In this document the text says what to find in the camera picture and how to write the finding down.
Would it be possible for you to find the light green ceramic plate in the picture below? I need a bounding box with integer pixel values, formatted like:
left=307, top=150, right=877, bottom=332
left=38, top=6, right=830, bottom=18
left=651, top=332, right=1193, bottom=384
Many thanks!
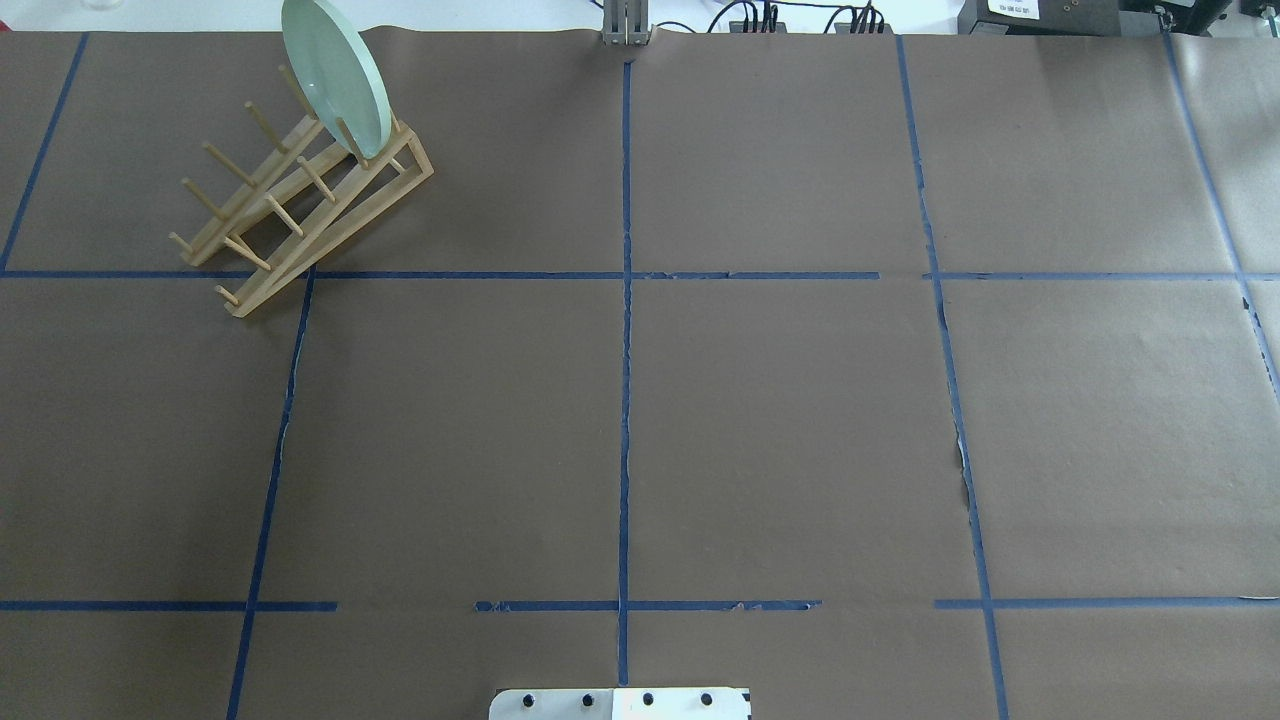
left=280, top=1, right=392, bottom=159

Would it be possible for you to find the black USB hub left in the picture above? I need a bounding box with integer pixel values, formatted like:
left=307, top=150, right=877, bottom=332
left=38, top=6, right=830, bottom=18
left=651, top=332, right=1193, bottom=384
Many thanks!
left=716, top=1, right=786, bottom=35

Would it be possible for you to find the black usb hub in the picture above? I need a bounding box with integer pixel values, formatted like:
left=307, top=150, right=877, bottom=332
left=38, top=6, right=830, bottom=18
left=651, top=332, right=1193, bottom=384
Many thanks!
left=826, top=1, right=893, bottom=35
left=716, top=1, right=786, bottom=35

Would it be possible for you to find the wooden dish rack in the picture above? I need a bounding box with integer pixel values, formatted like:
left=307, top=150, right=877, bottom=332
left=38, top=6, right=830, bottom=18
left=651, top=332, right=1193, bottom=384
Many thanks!
left=168, top=65, right=435, bottom=318

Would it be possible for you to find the black USB hub right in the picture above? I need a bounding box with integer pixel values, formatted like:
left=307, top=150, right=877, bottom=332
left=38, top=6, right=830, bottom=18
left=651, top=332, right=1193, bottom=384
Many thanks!
left=826, top=1, right=893, bottom=35

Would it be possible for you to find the black computer box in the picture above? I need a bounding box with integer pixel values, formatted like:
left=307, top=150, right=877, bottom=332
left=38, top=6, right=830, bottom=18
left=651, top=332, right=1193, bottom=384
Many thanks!
left=956, top=1, right=1164, bottom=37

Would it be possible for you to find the aluminium frame post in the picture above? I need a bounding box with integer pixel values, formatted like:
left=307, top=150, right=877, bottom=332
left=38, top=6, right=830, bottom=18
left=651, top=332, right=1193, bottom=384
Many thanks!
left=596, top=0, right=652, bottom=46

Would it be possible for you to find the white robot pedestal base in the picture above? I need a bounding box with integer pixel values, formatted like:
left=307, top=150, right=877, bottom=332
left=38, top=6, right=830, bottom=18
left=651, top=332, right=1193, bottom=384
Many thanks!
left=488, top=687, right=753, bottom=719

